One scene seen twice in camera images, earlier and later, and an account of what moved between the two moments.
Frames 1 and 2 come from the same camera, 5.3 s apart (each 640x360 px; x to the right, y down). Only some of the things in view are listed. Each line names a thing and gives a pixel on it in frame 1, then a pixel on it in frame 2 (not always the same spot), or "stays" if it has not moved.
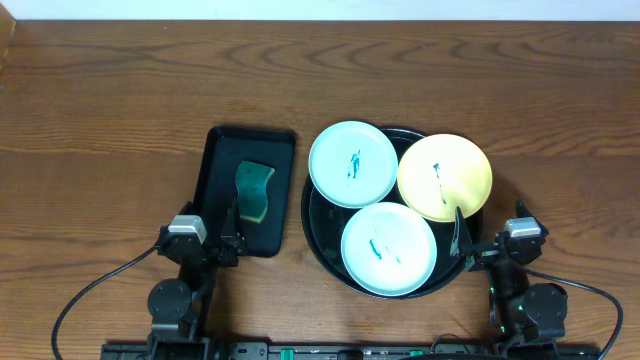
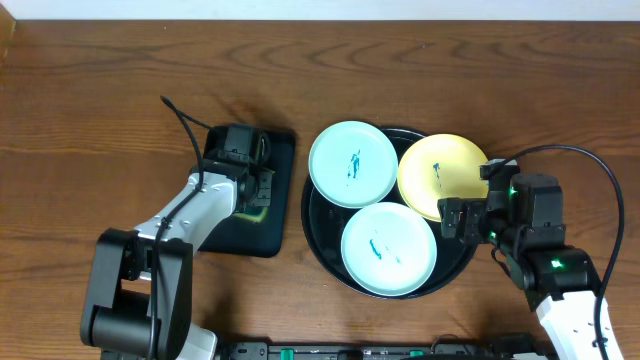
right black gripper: [484, 253] -> [474, 209]
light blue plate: [353, 164] stays
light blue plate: [389, 248] stays
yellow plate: [439, 173] stays
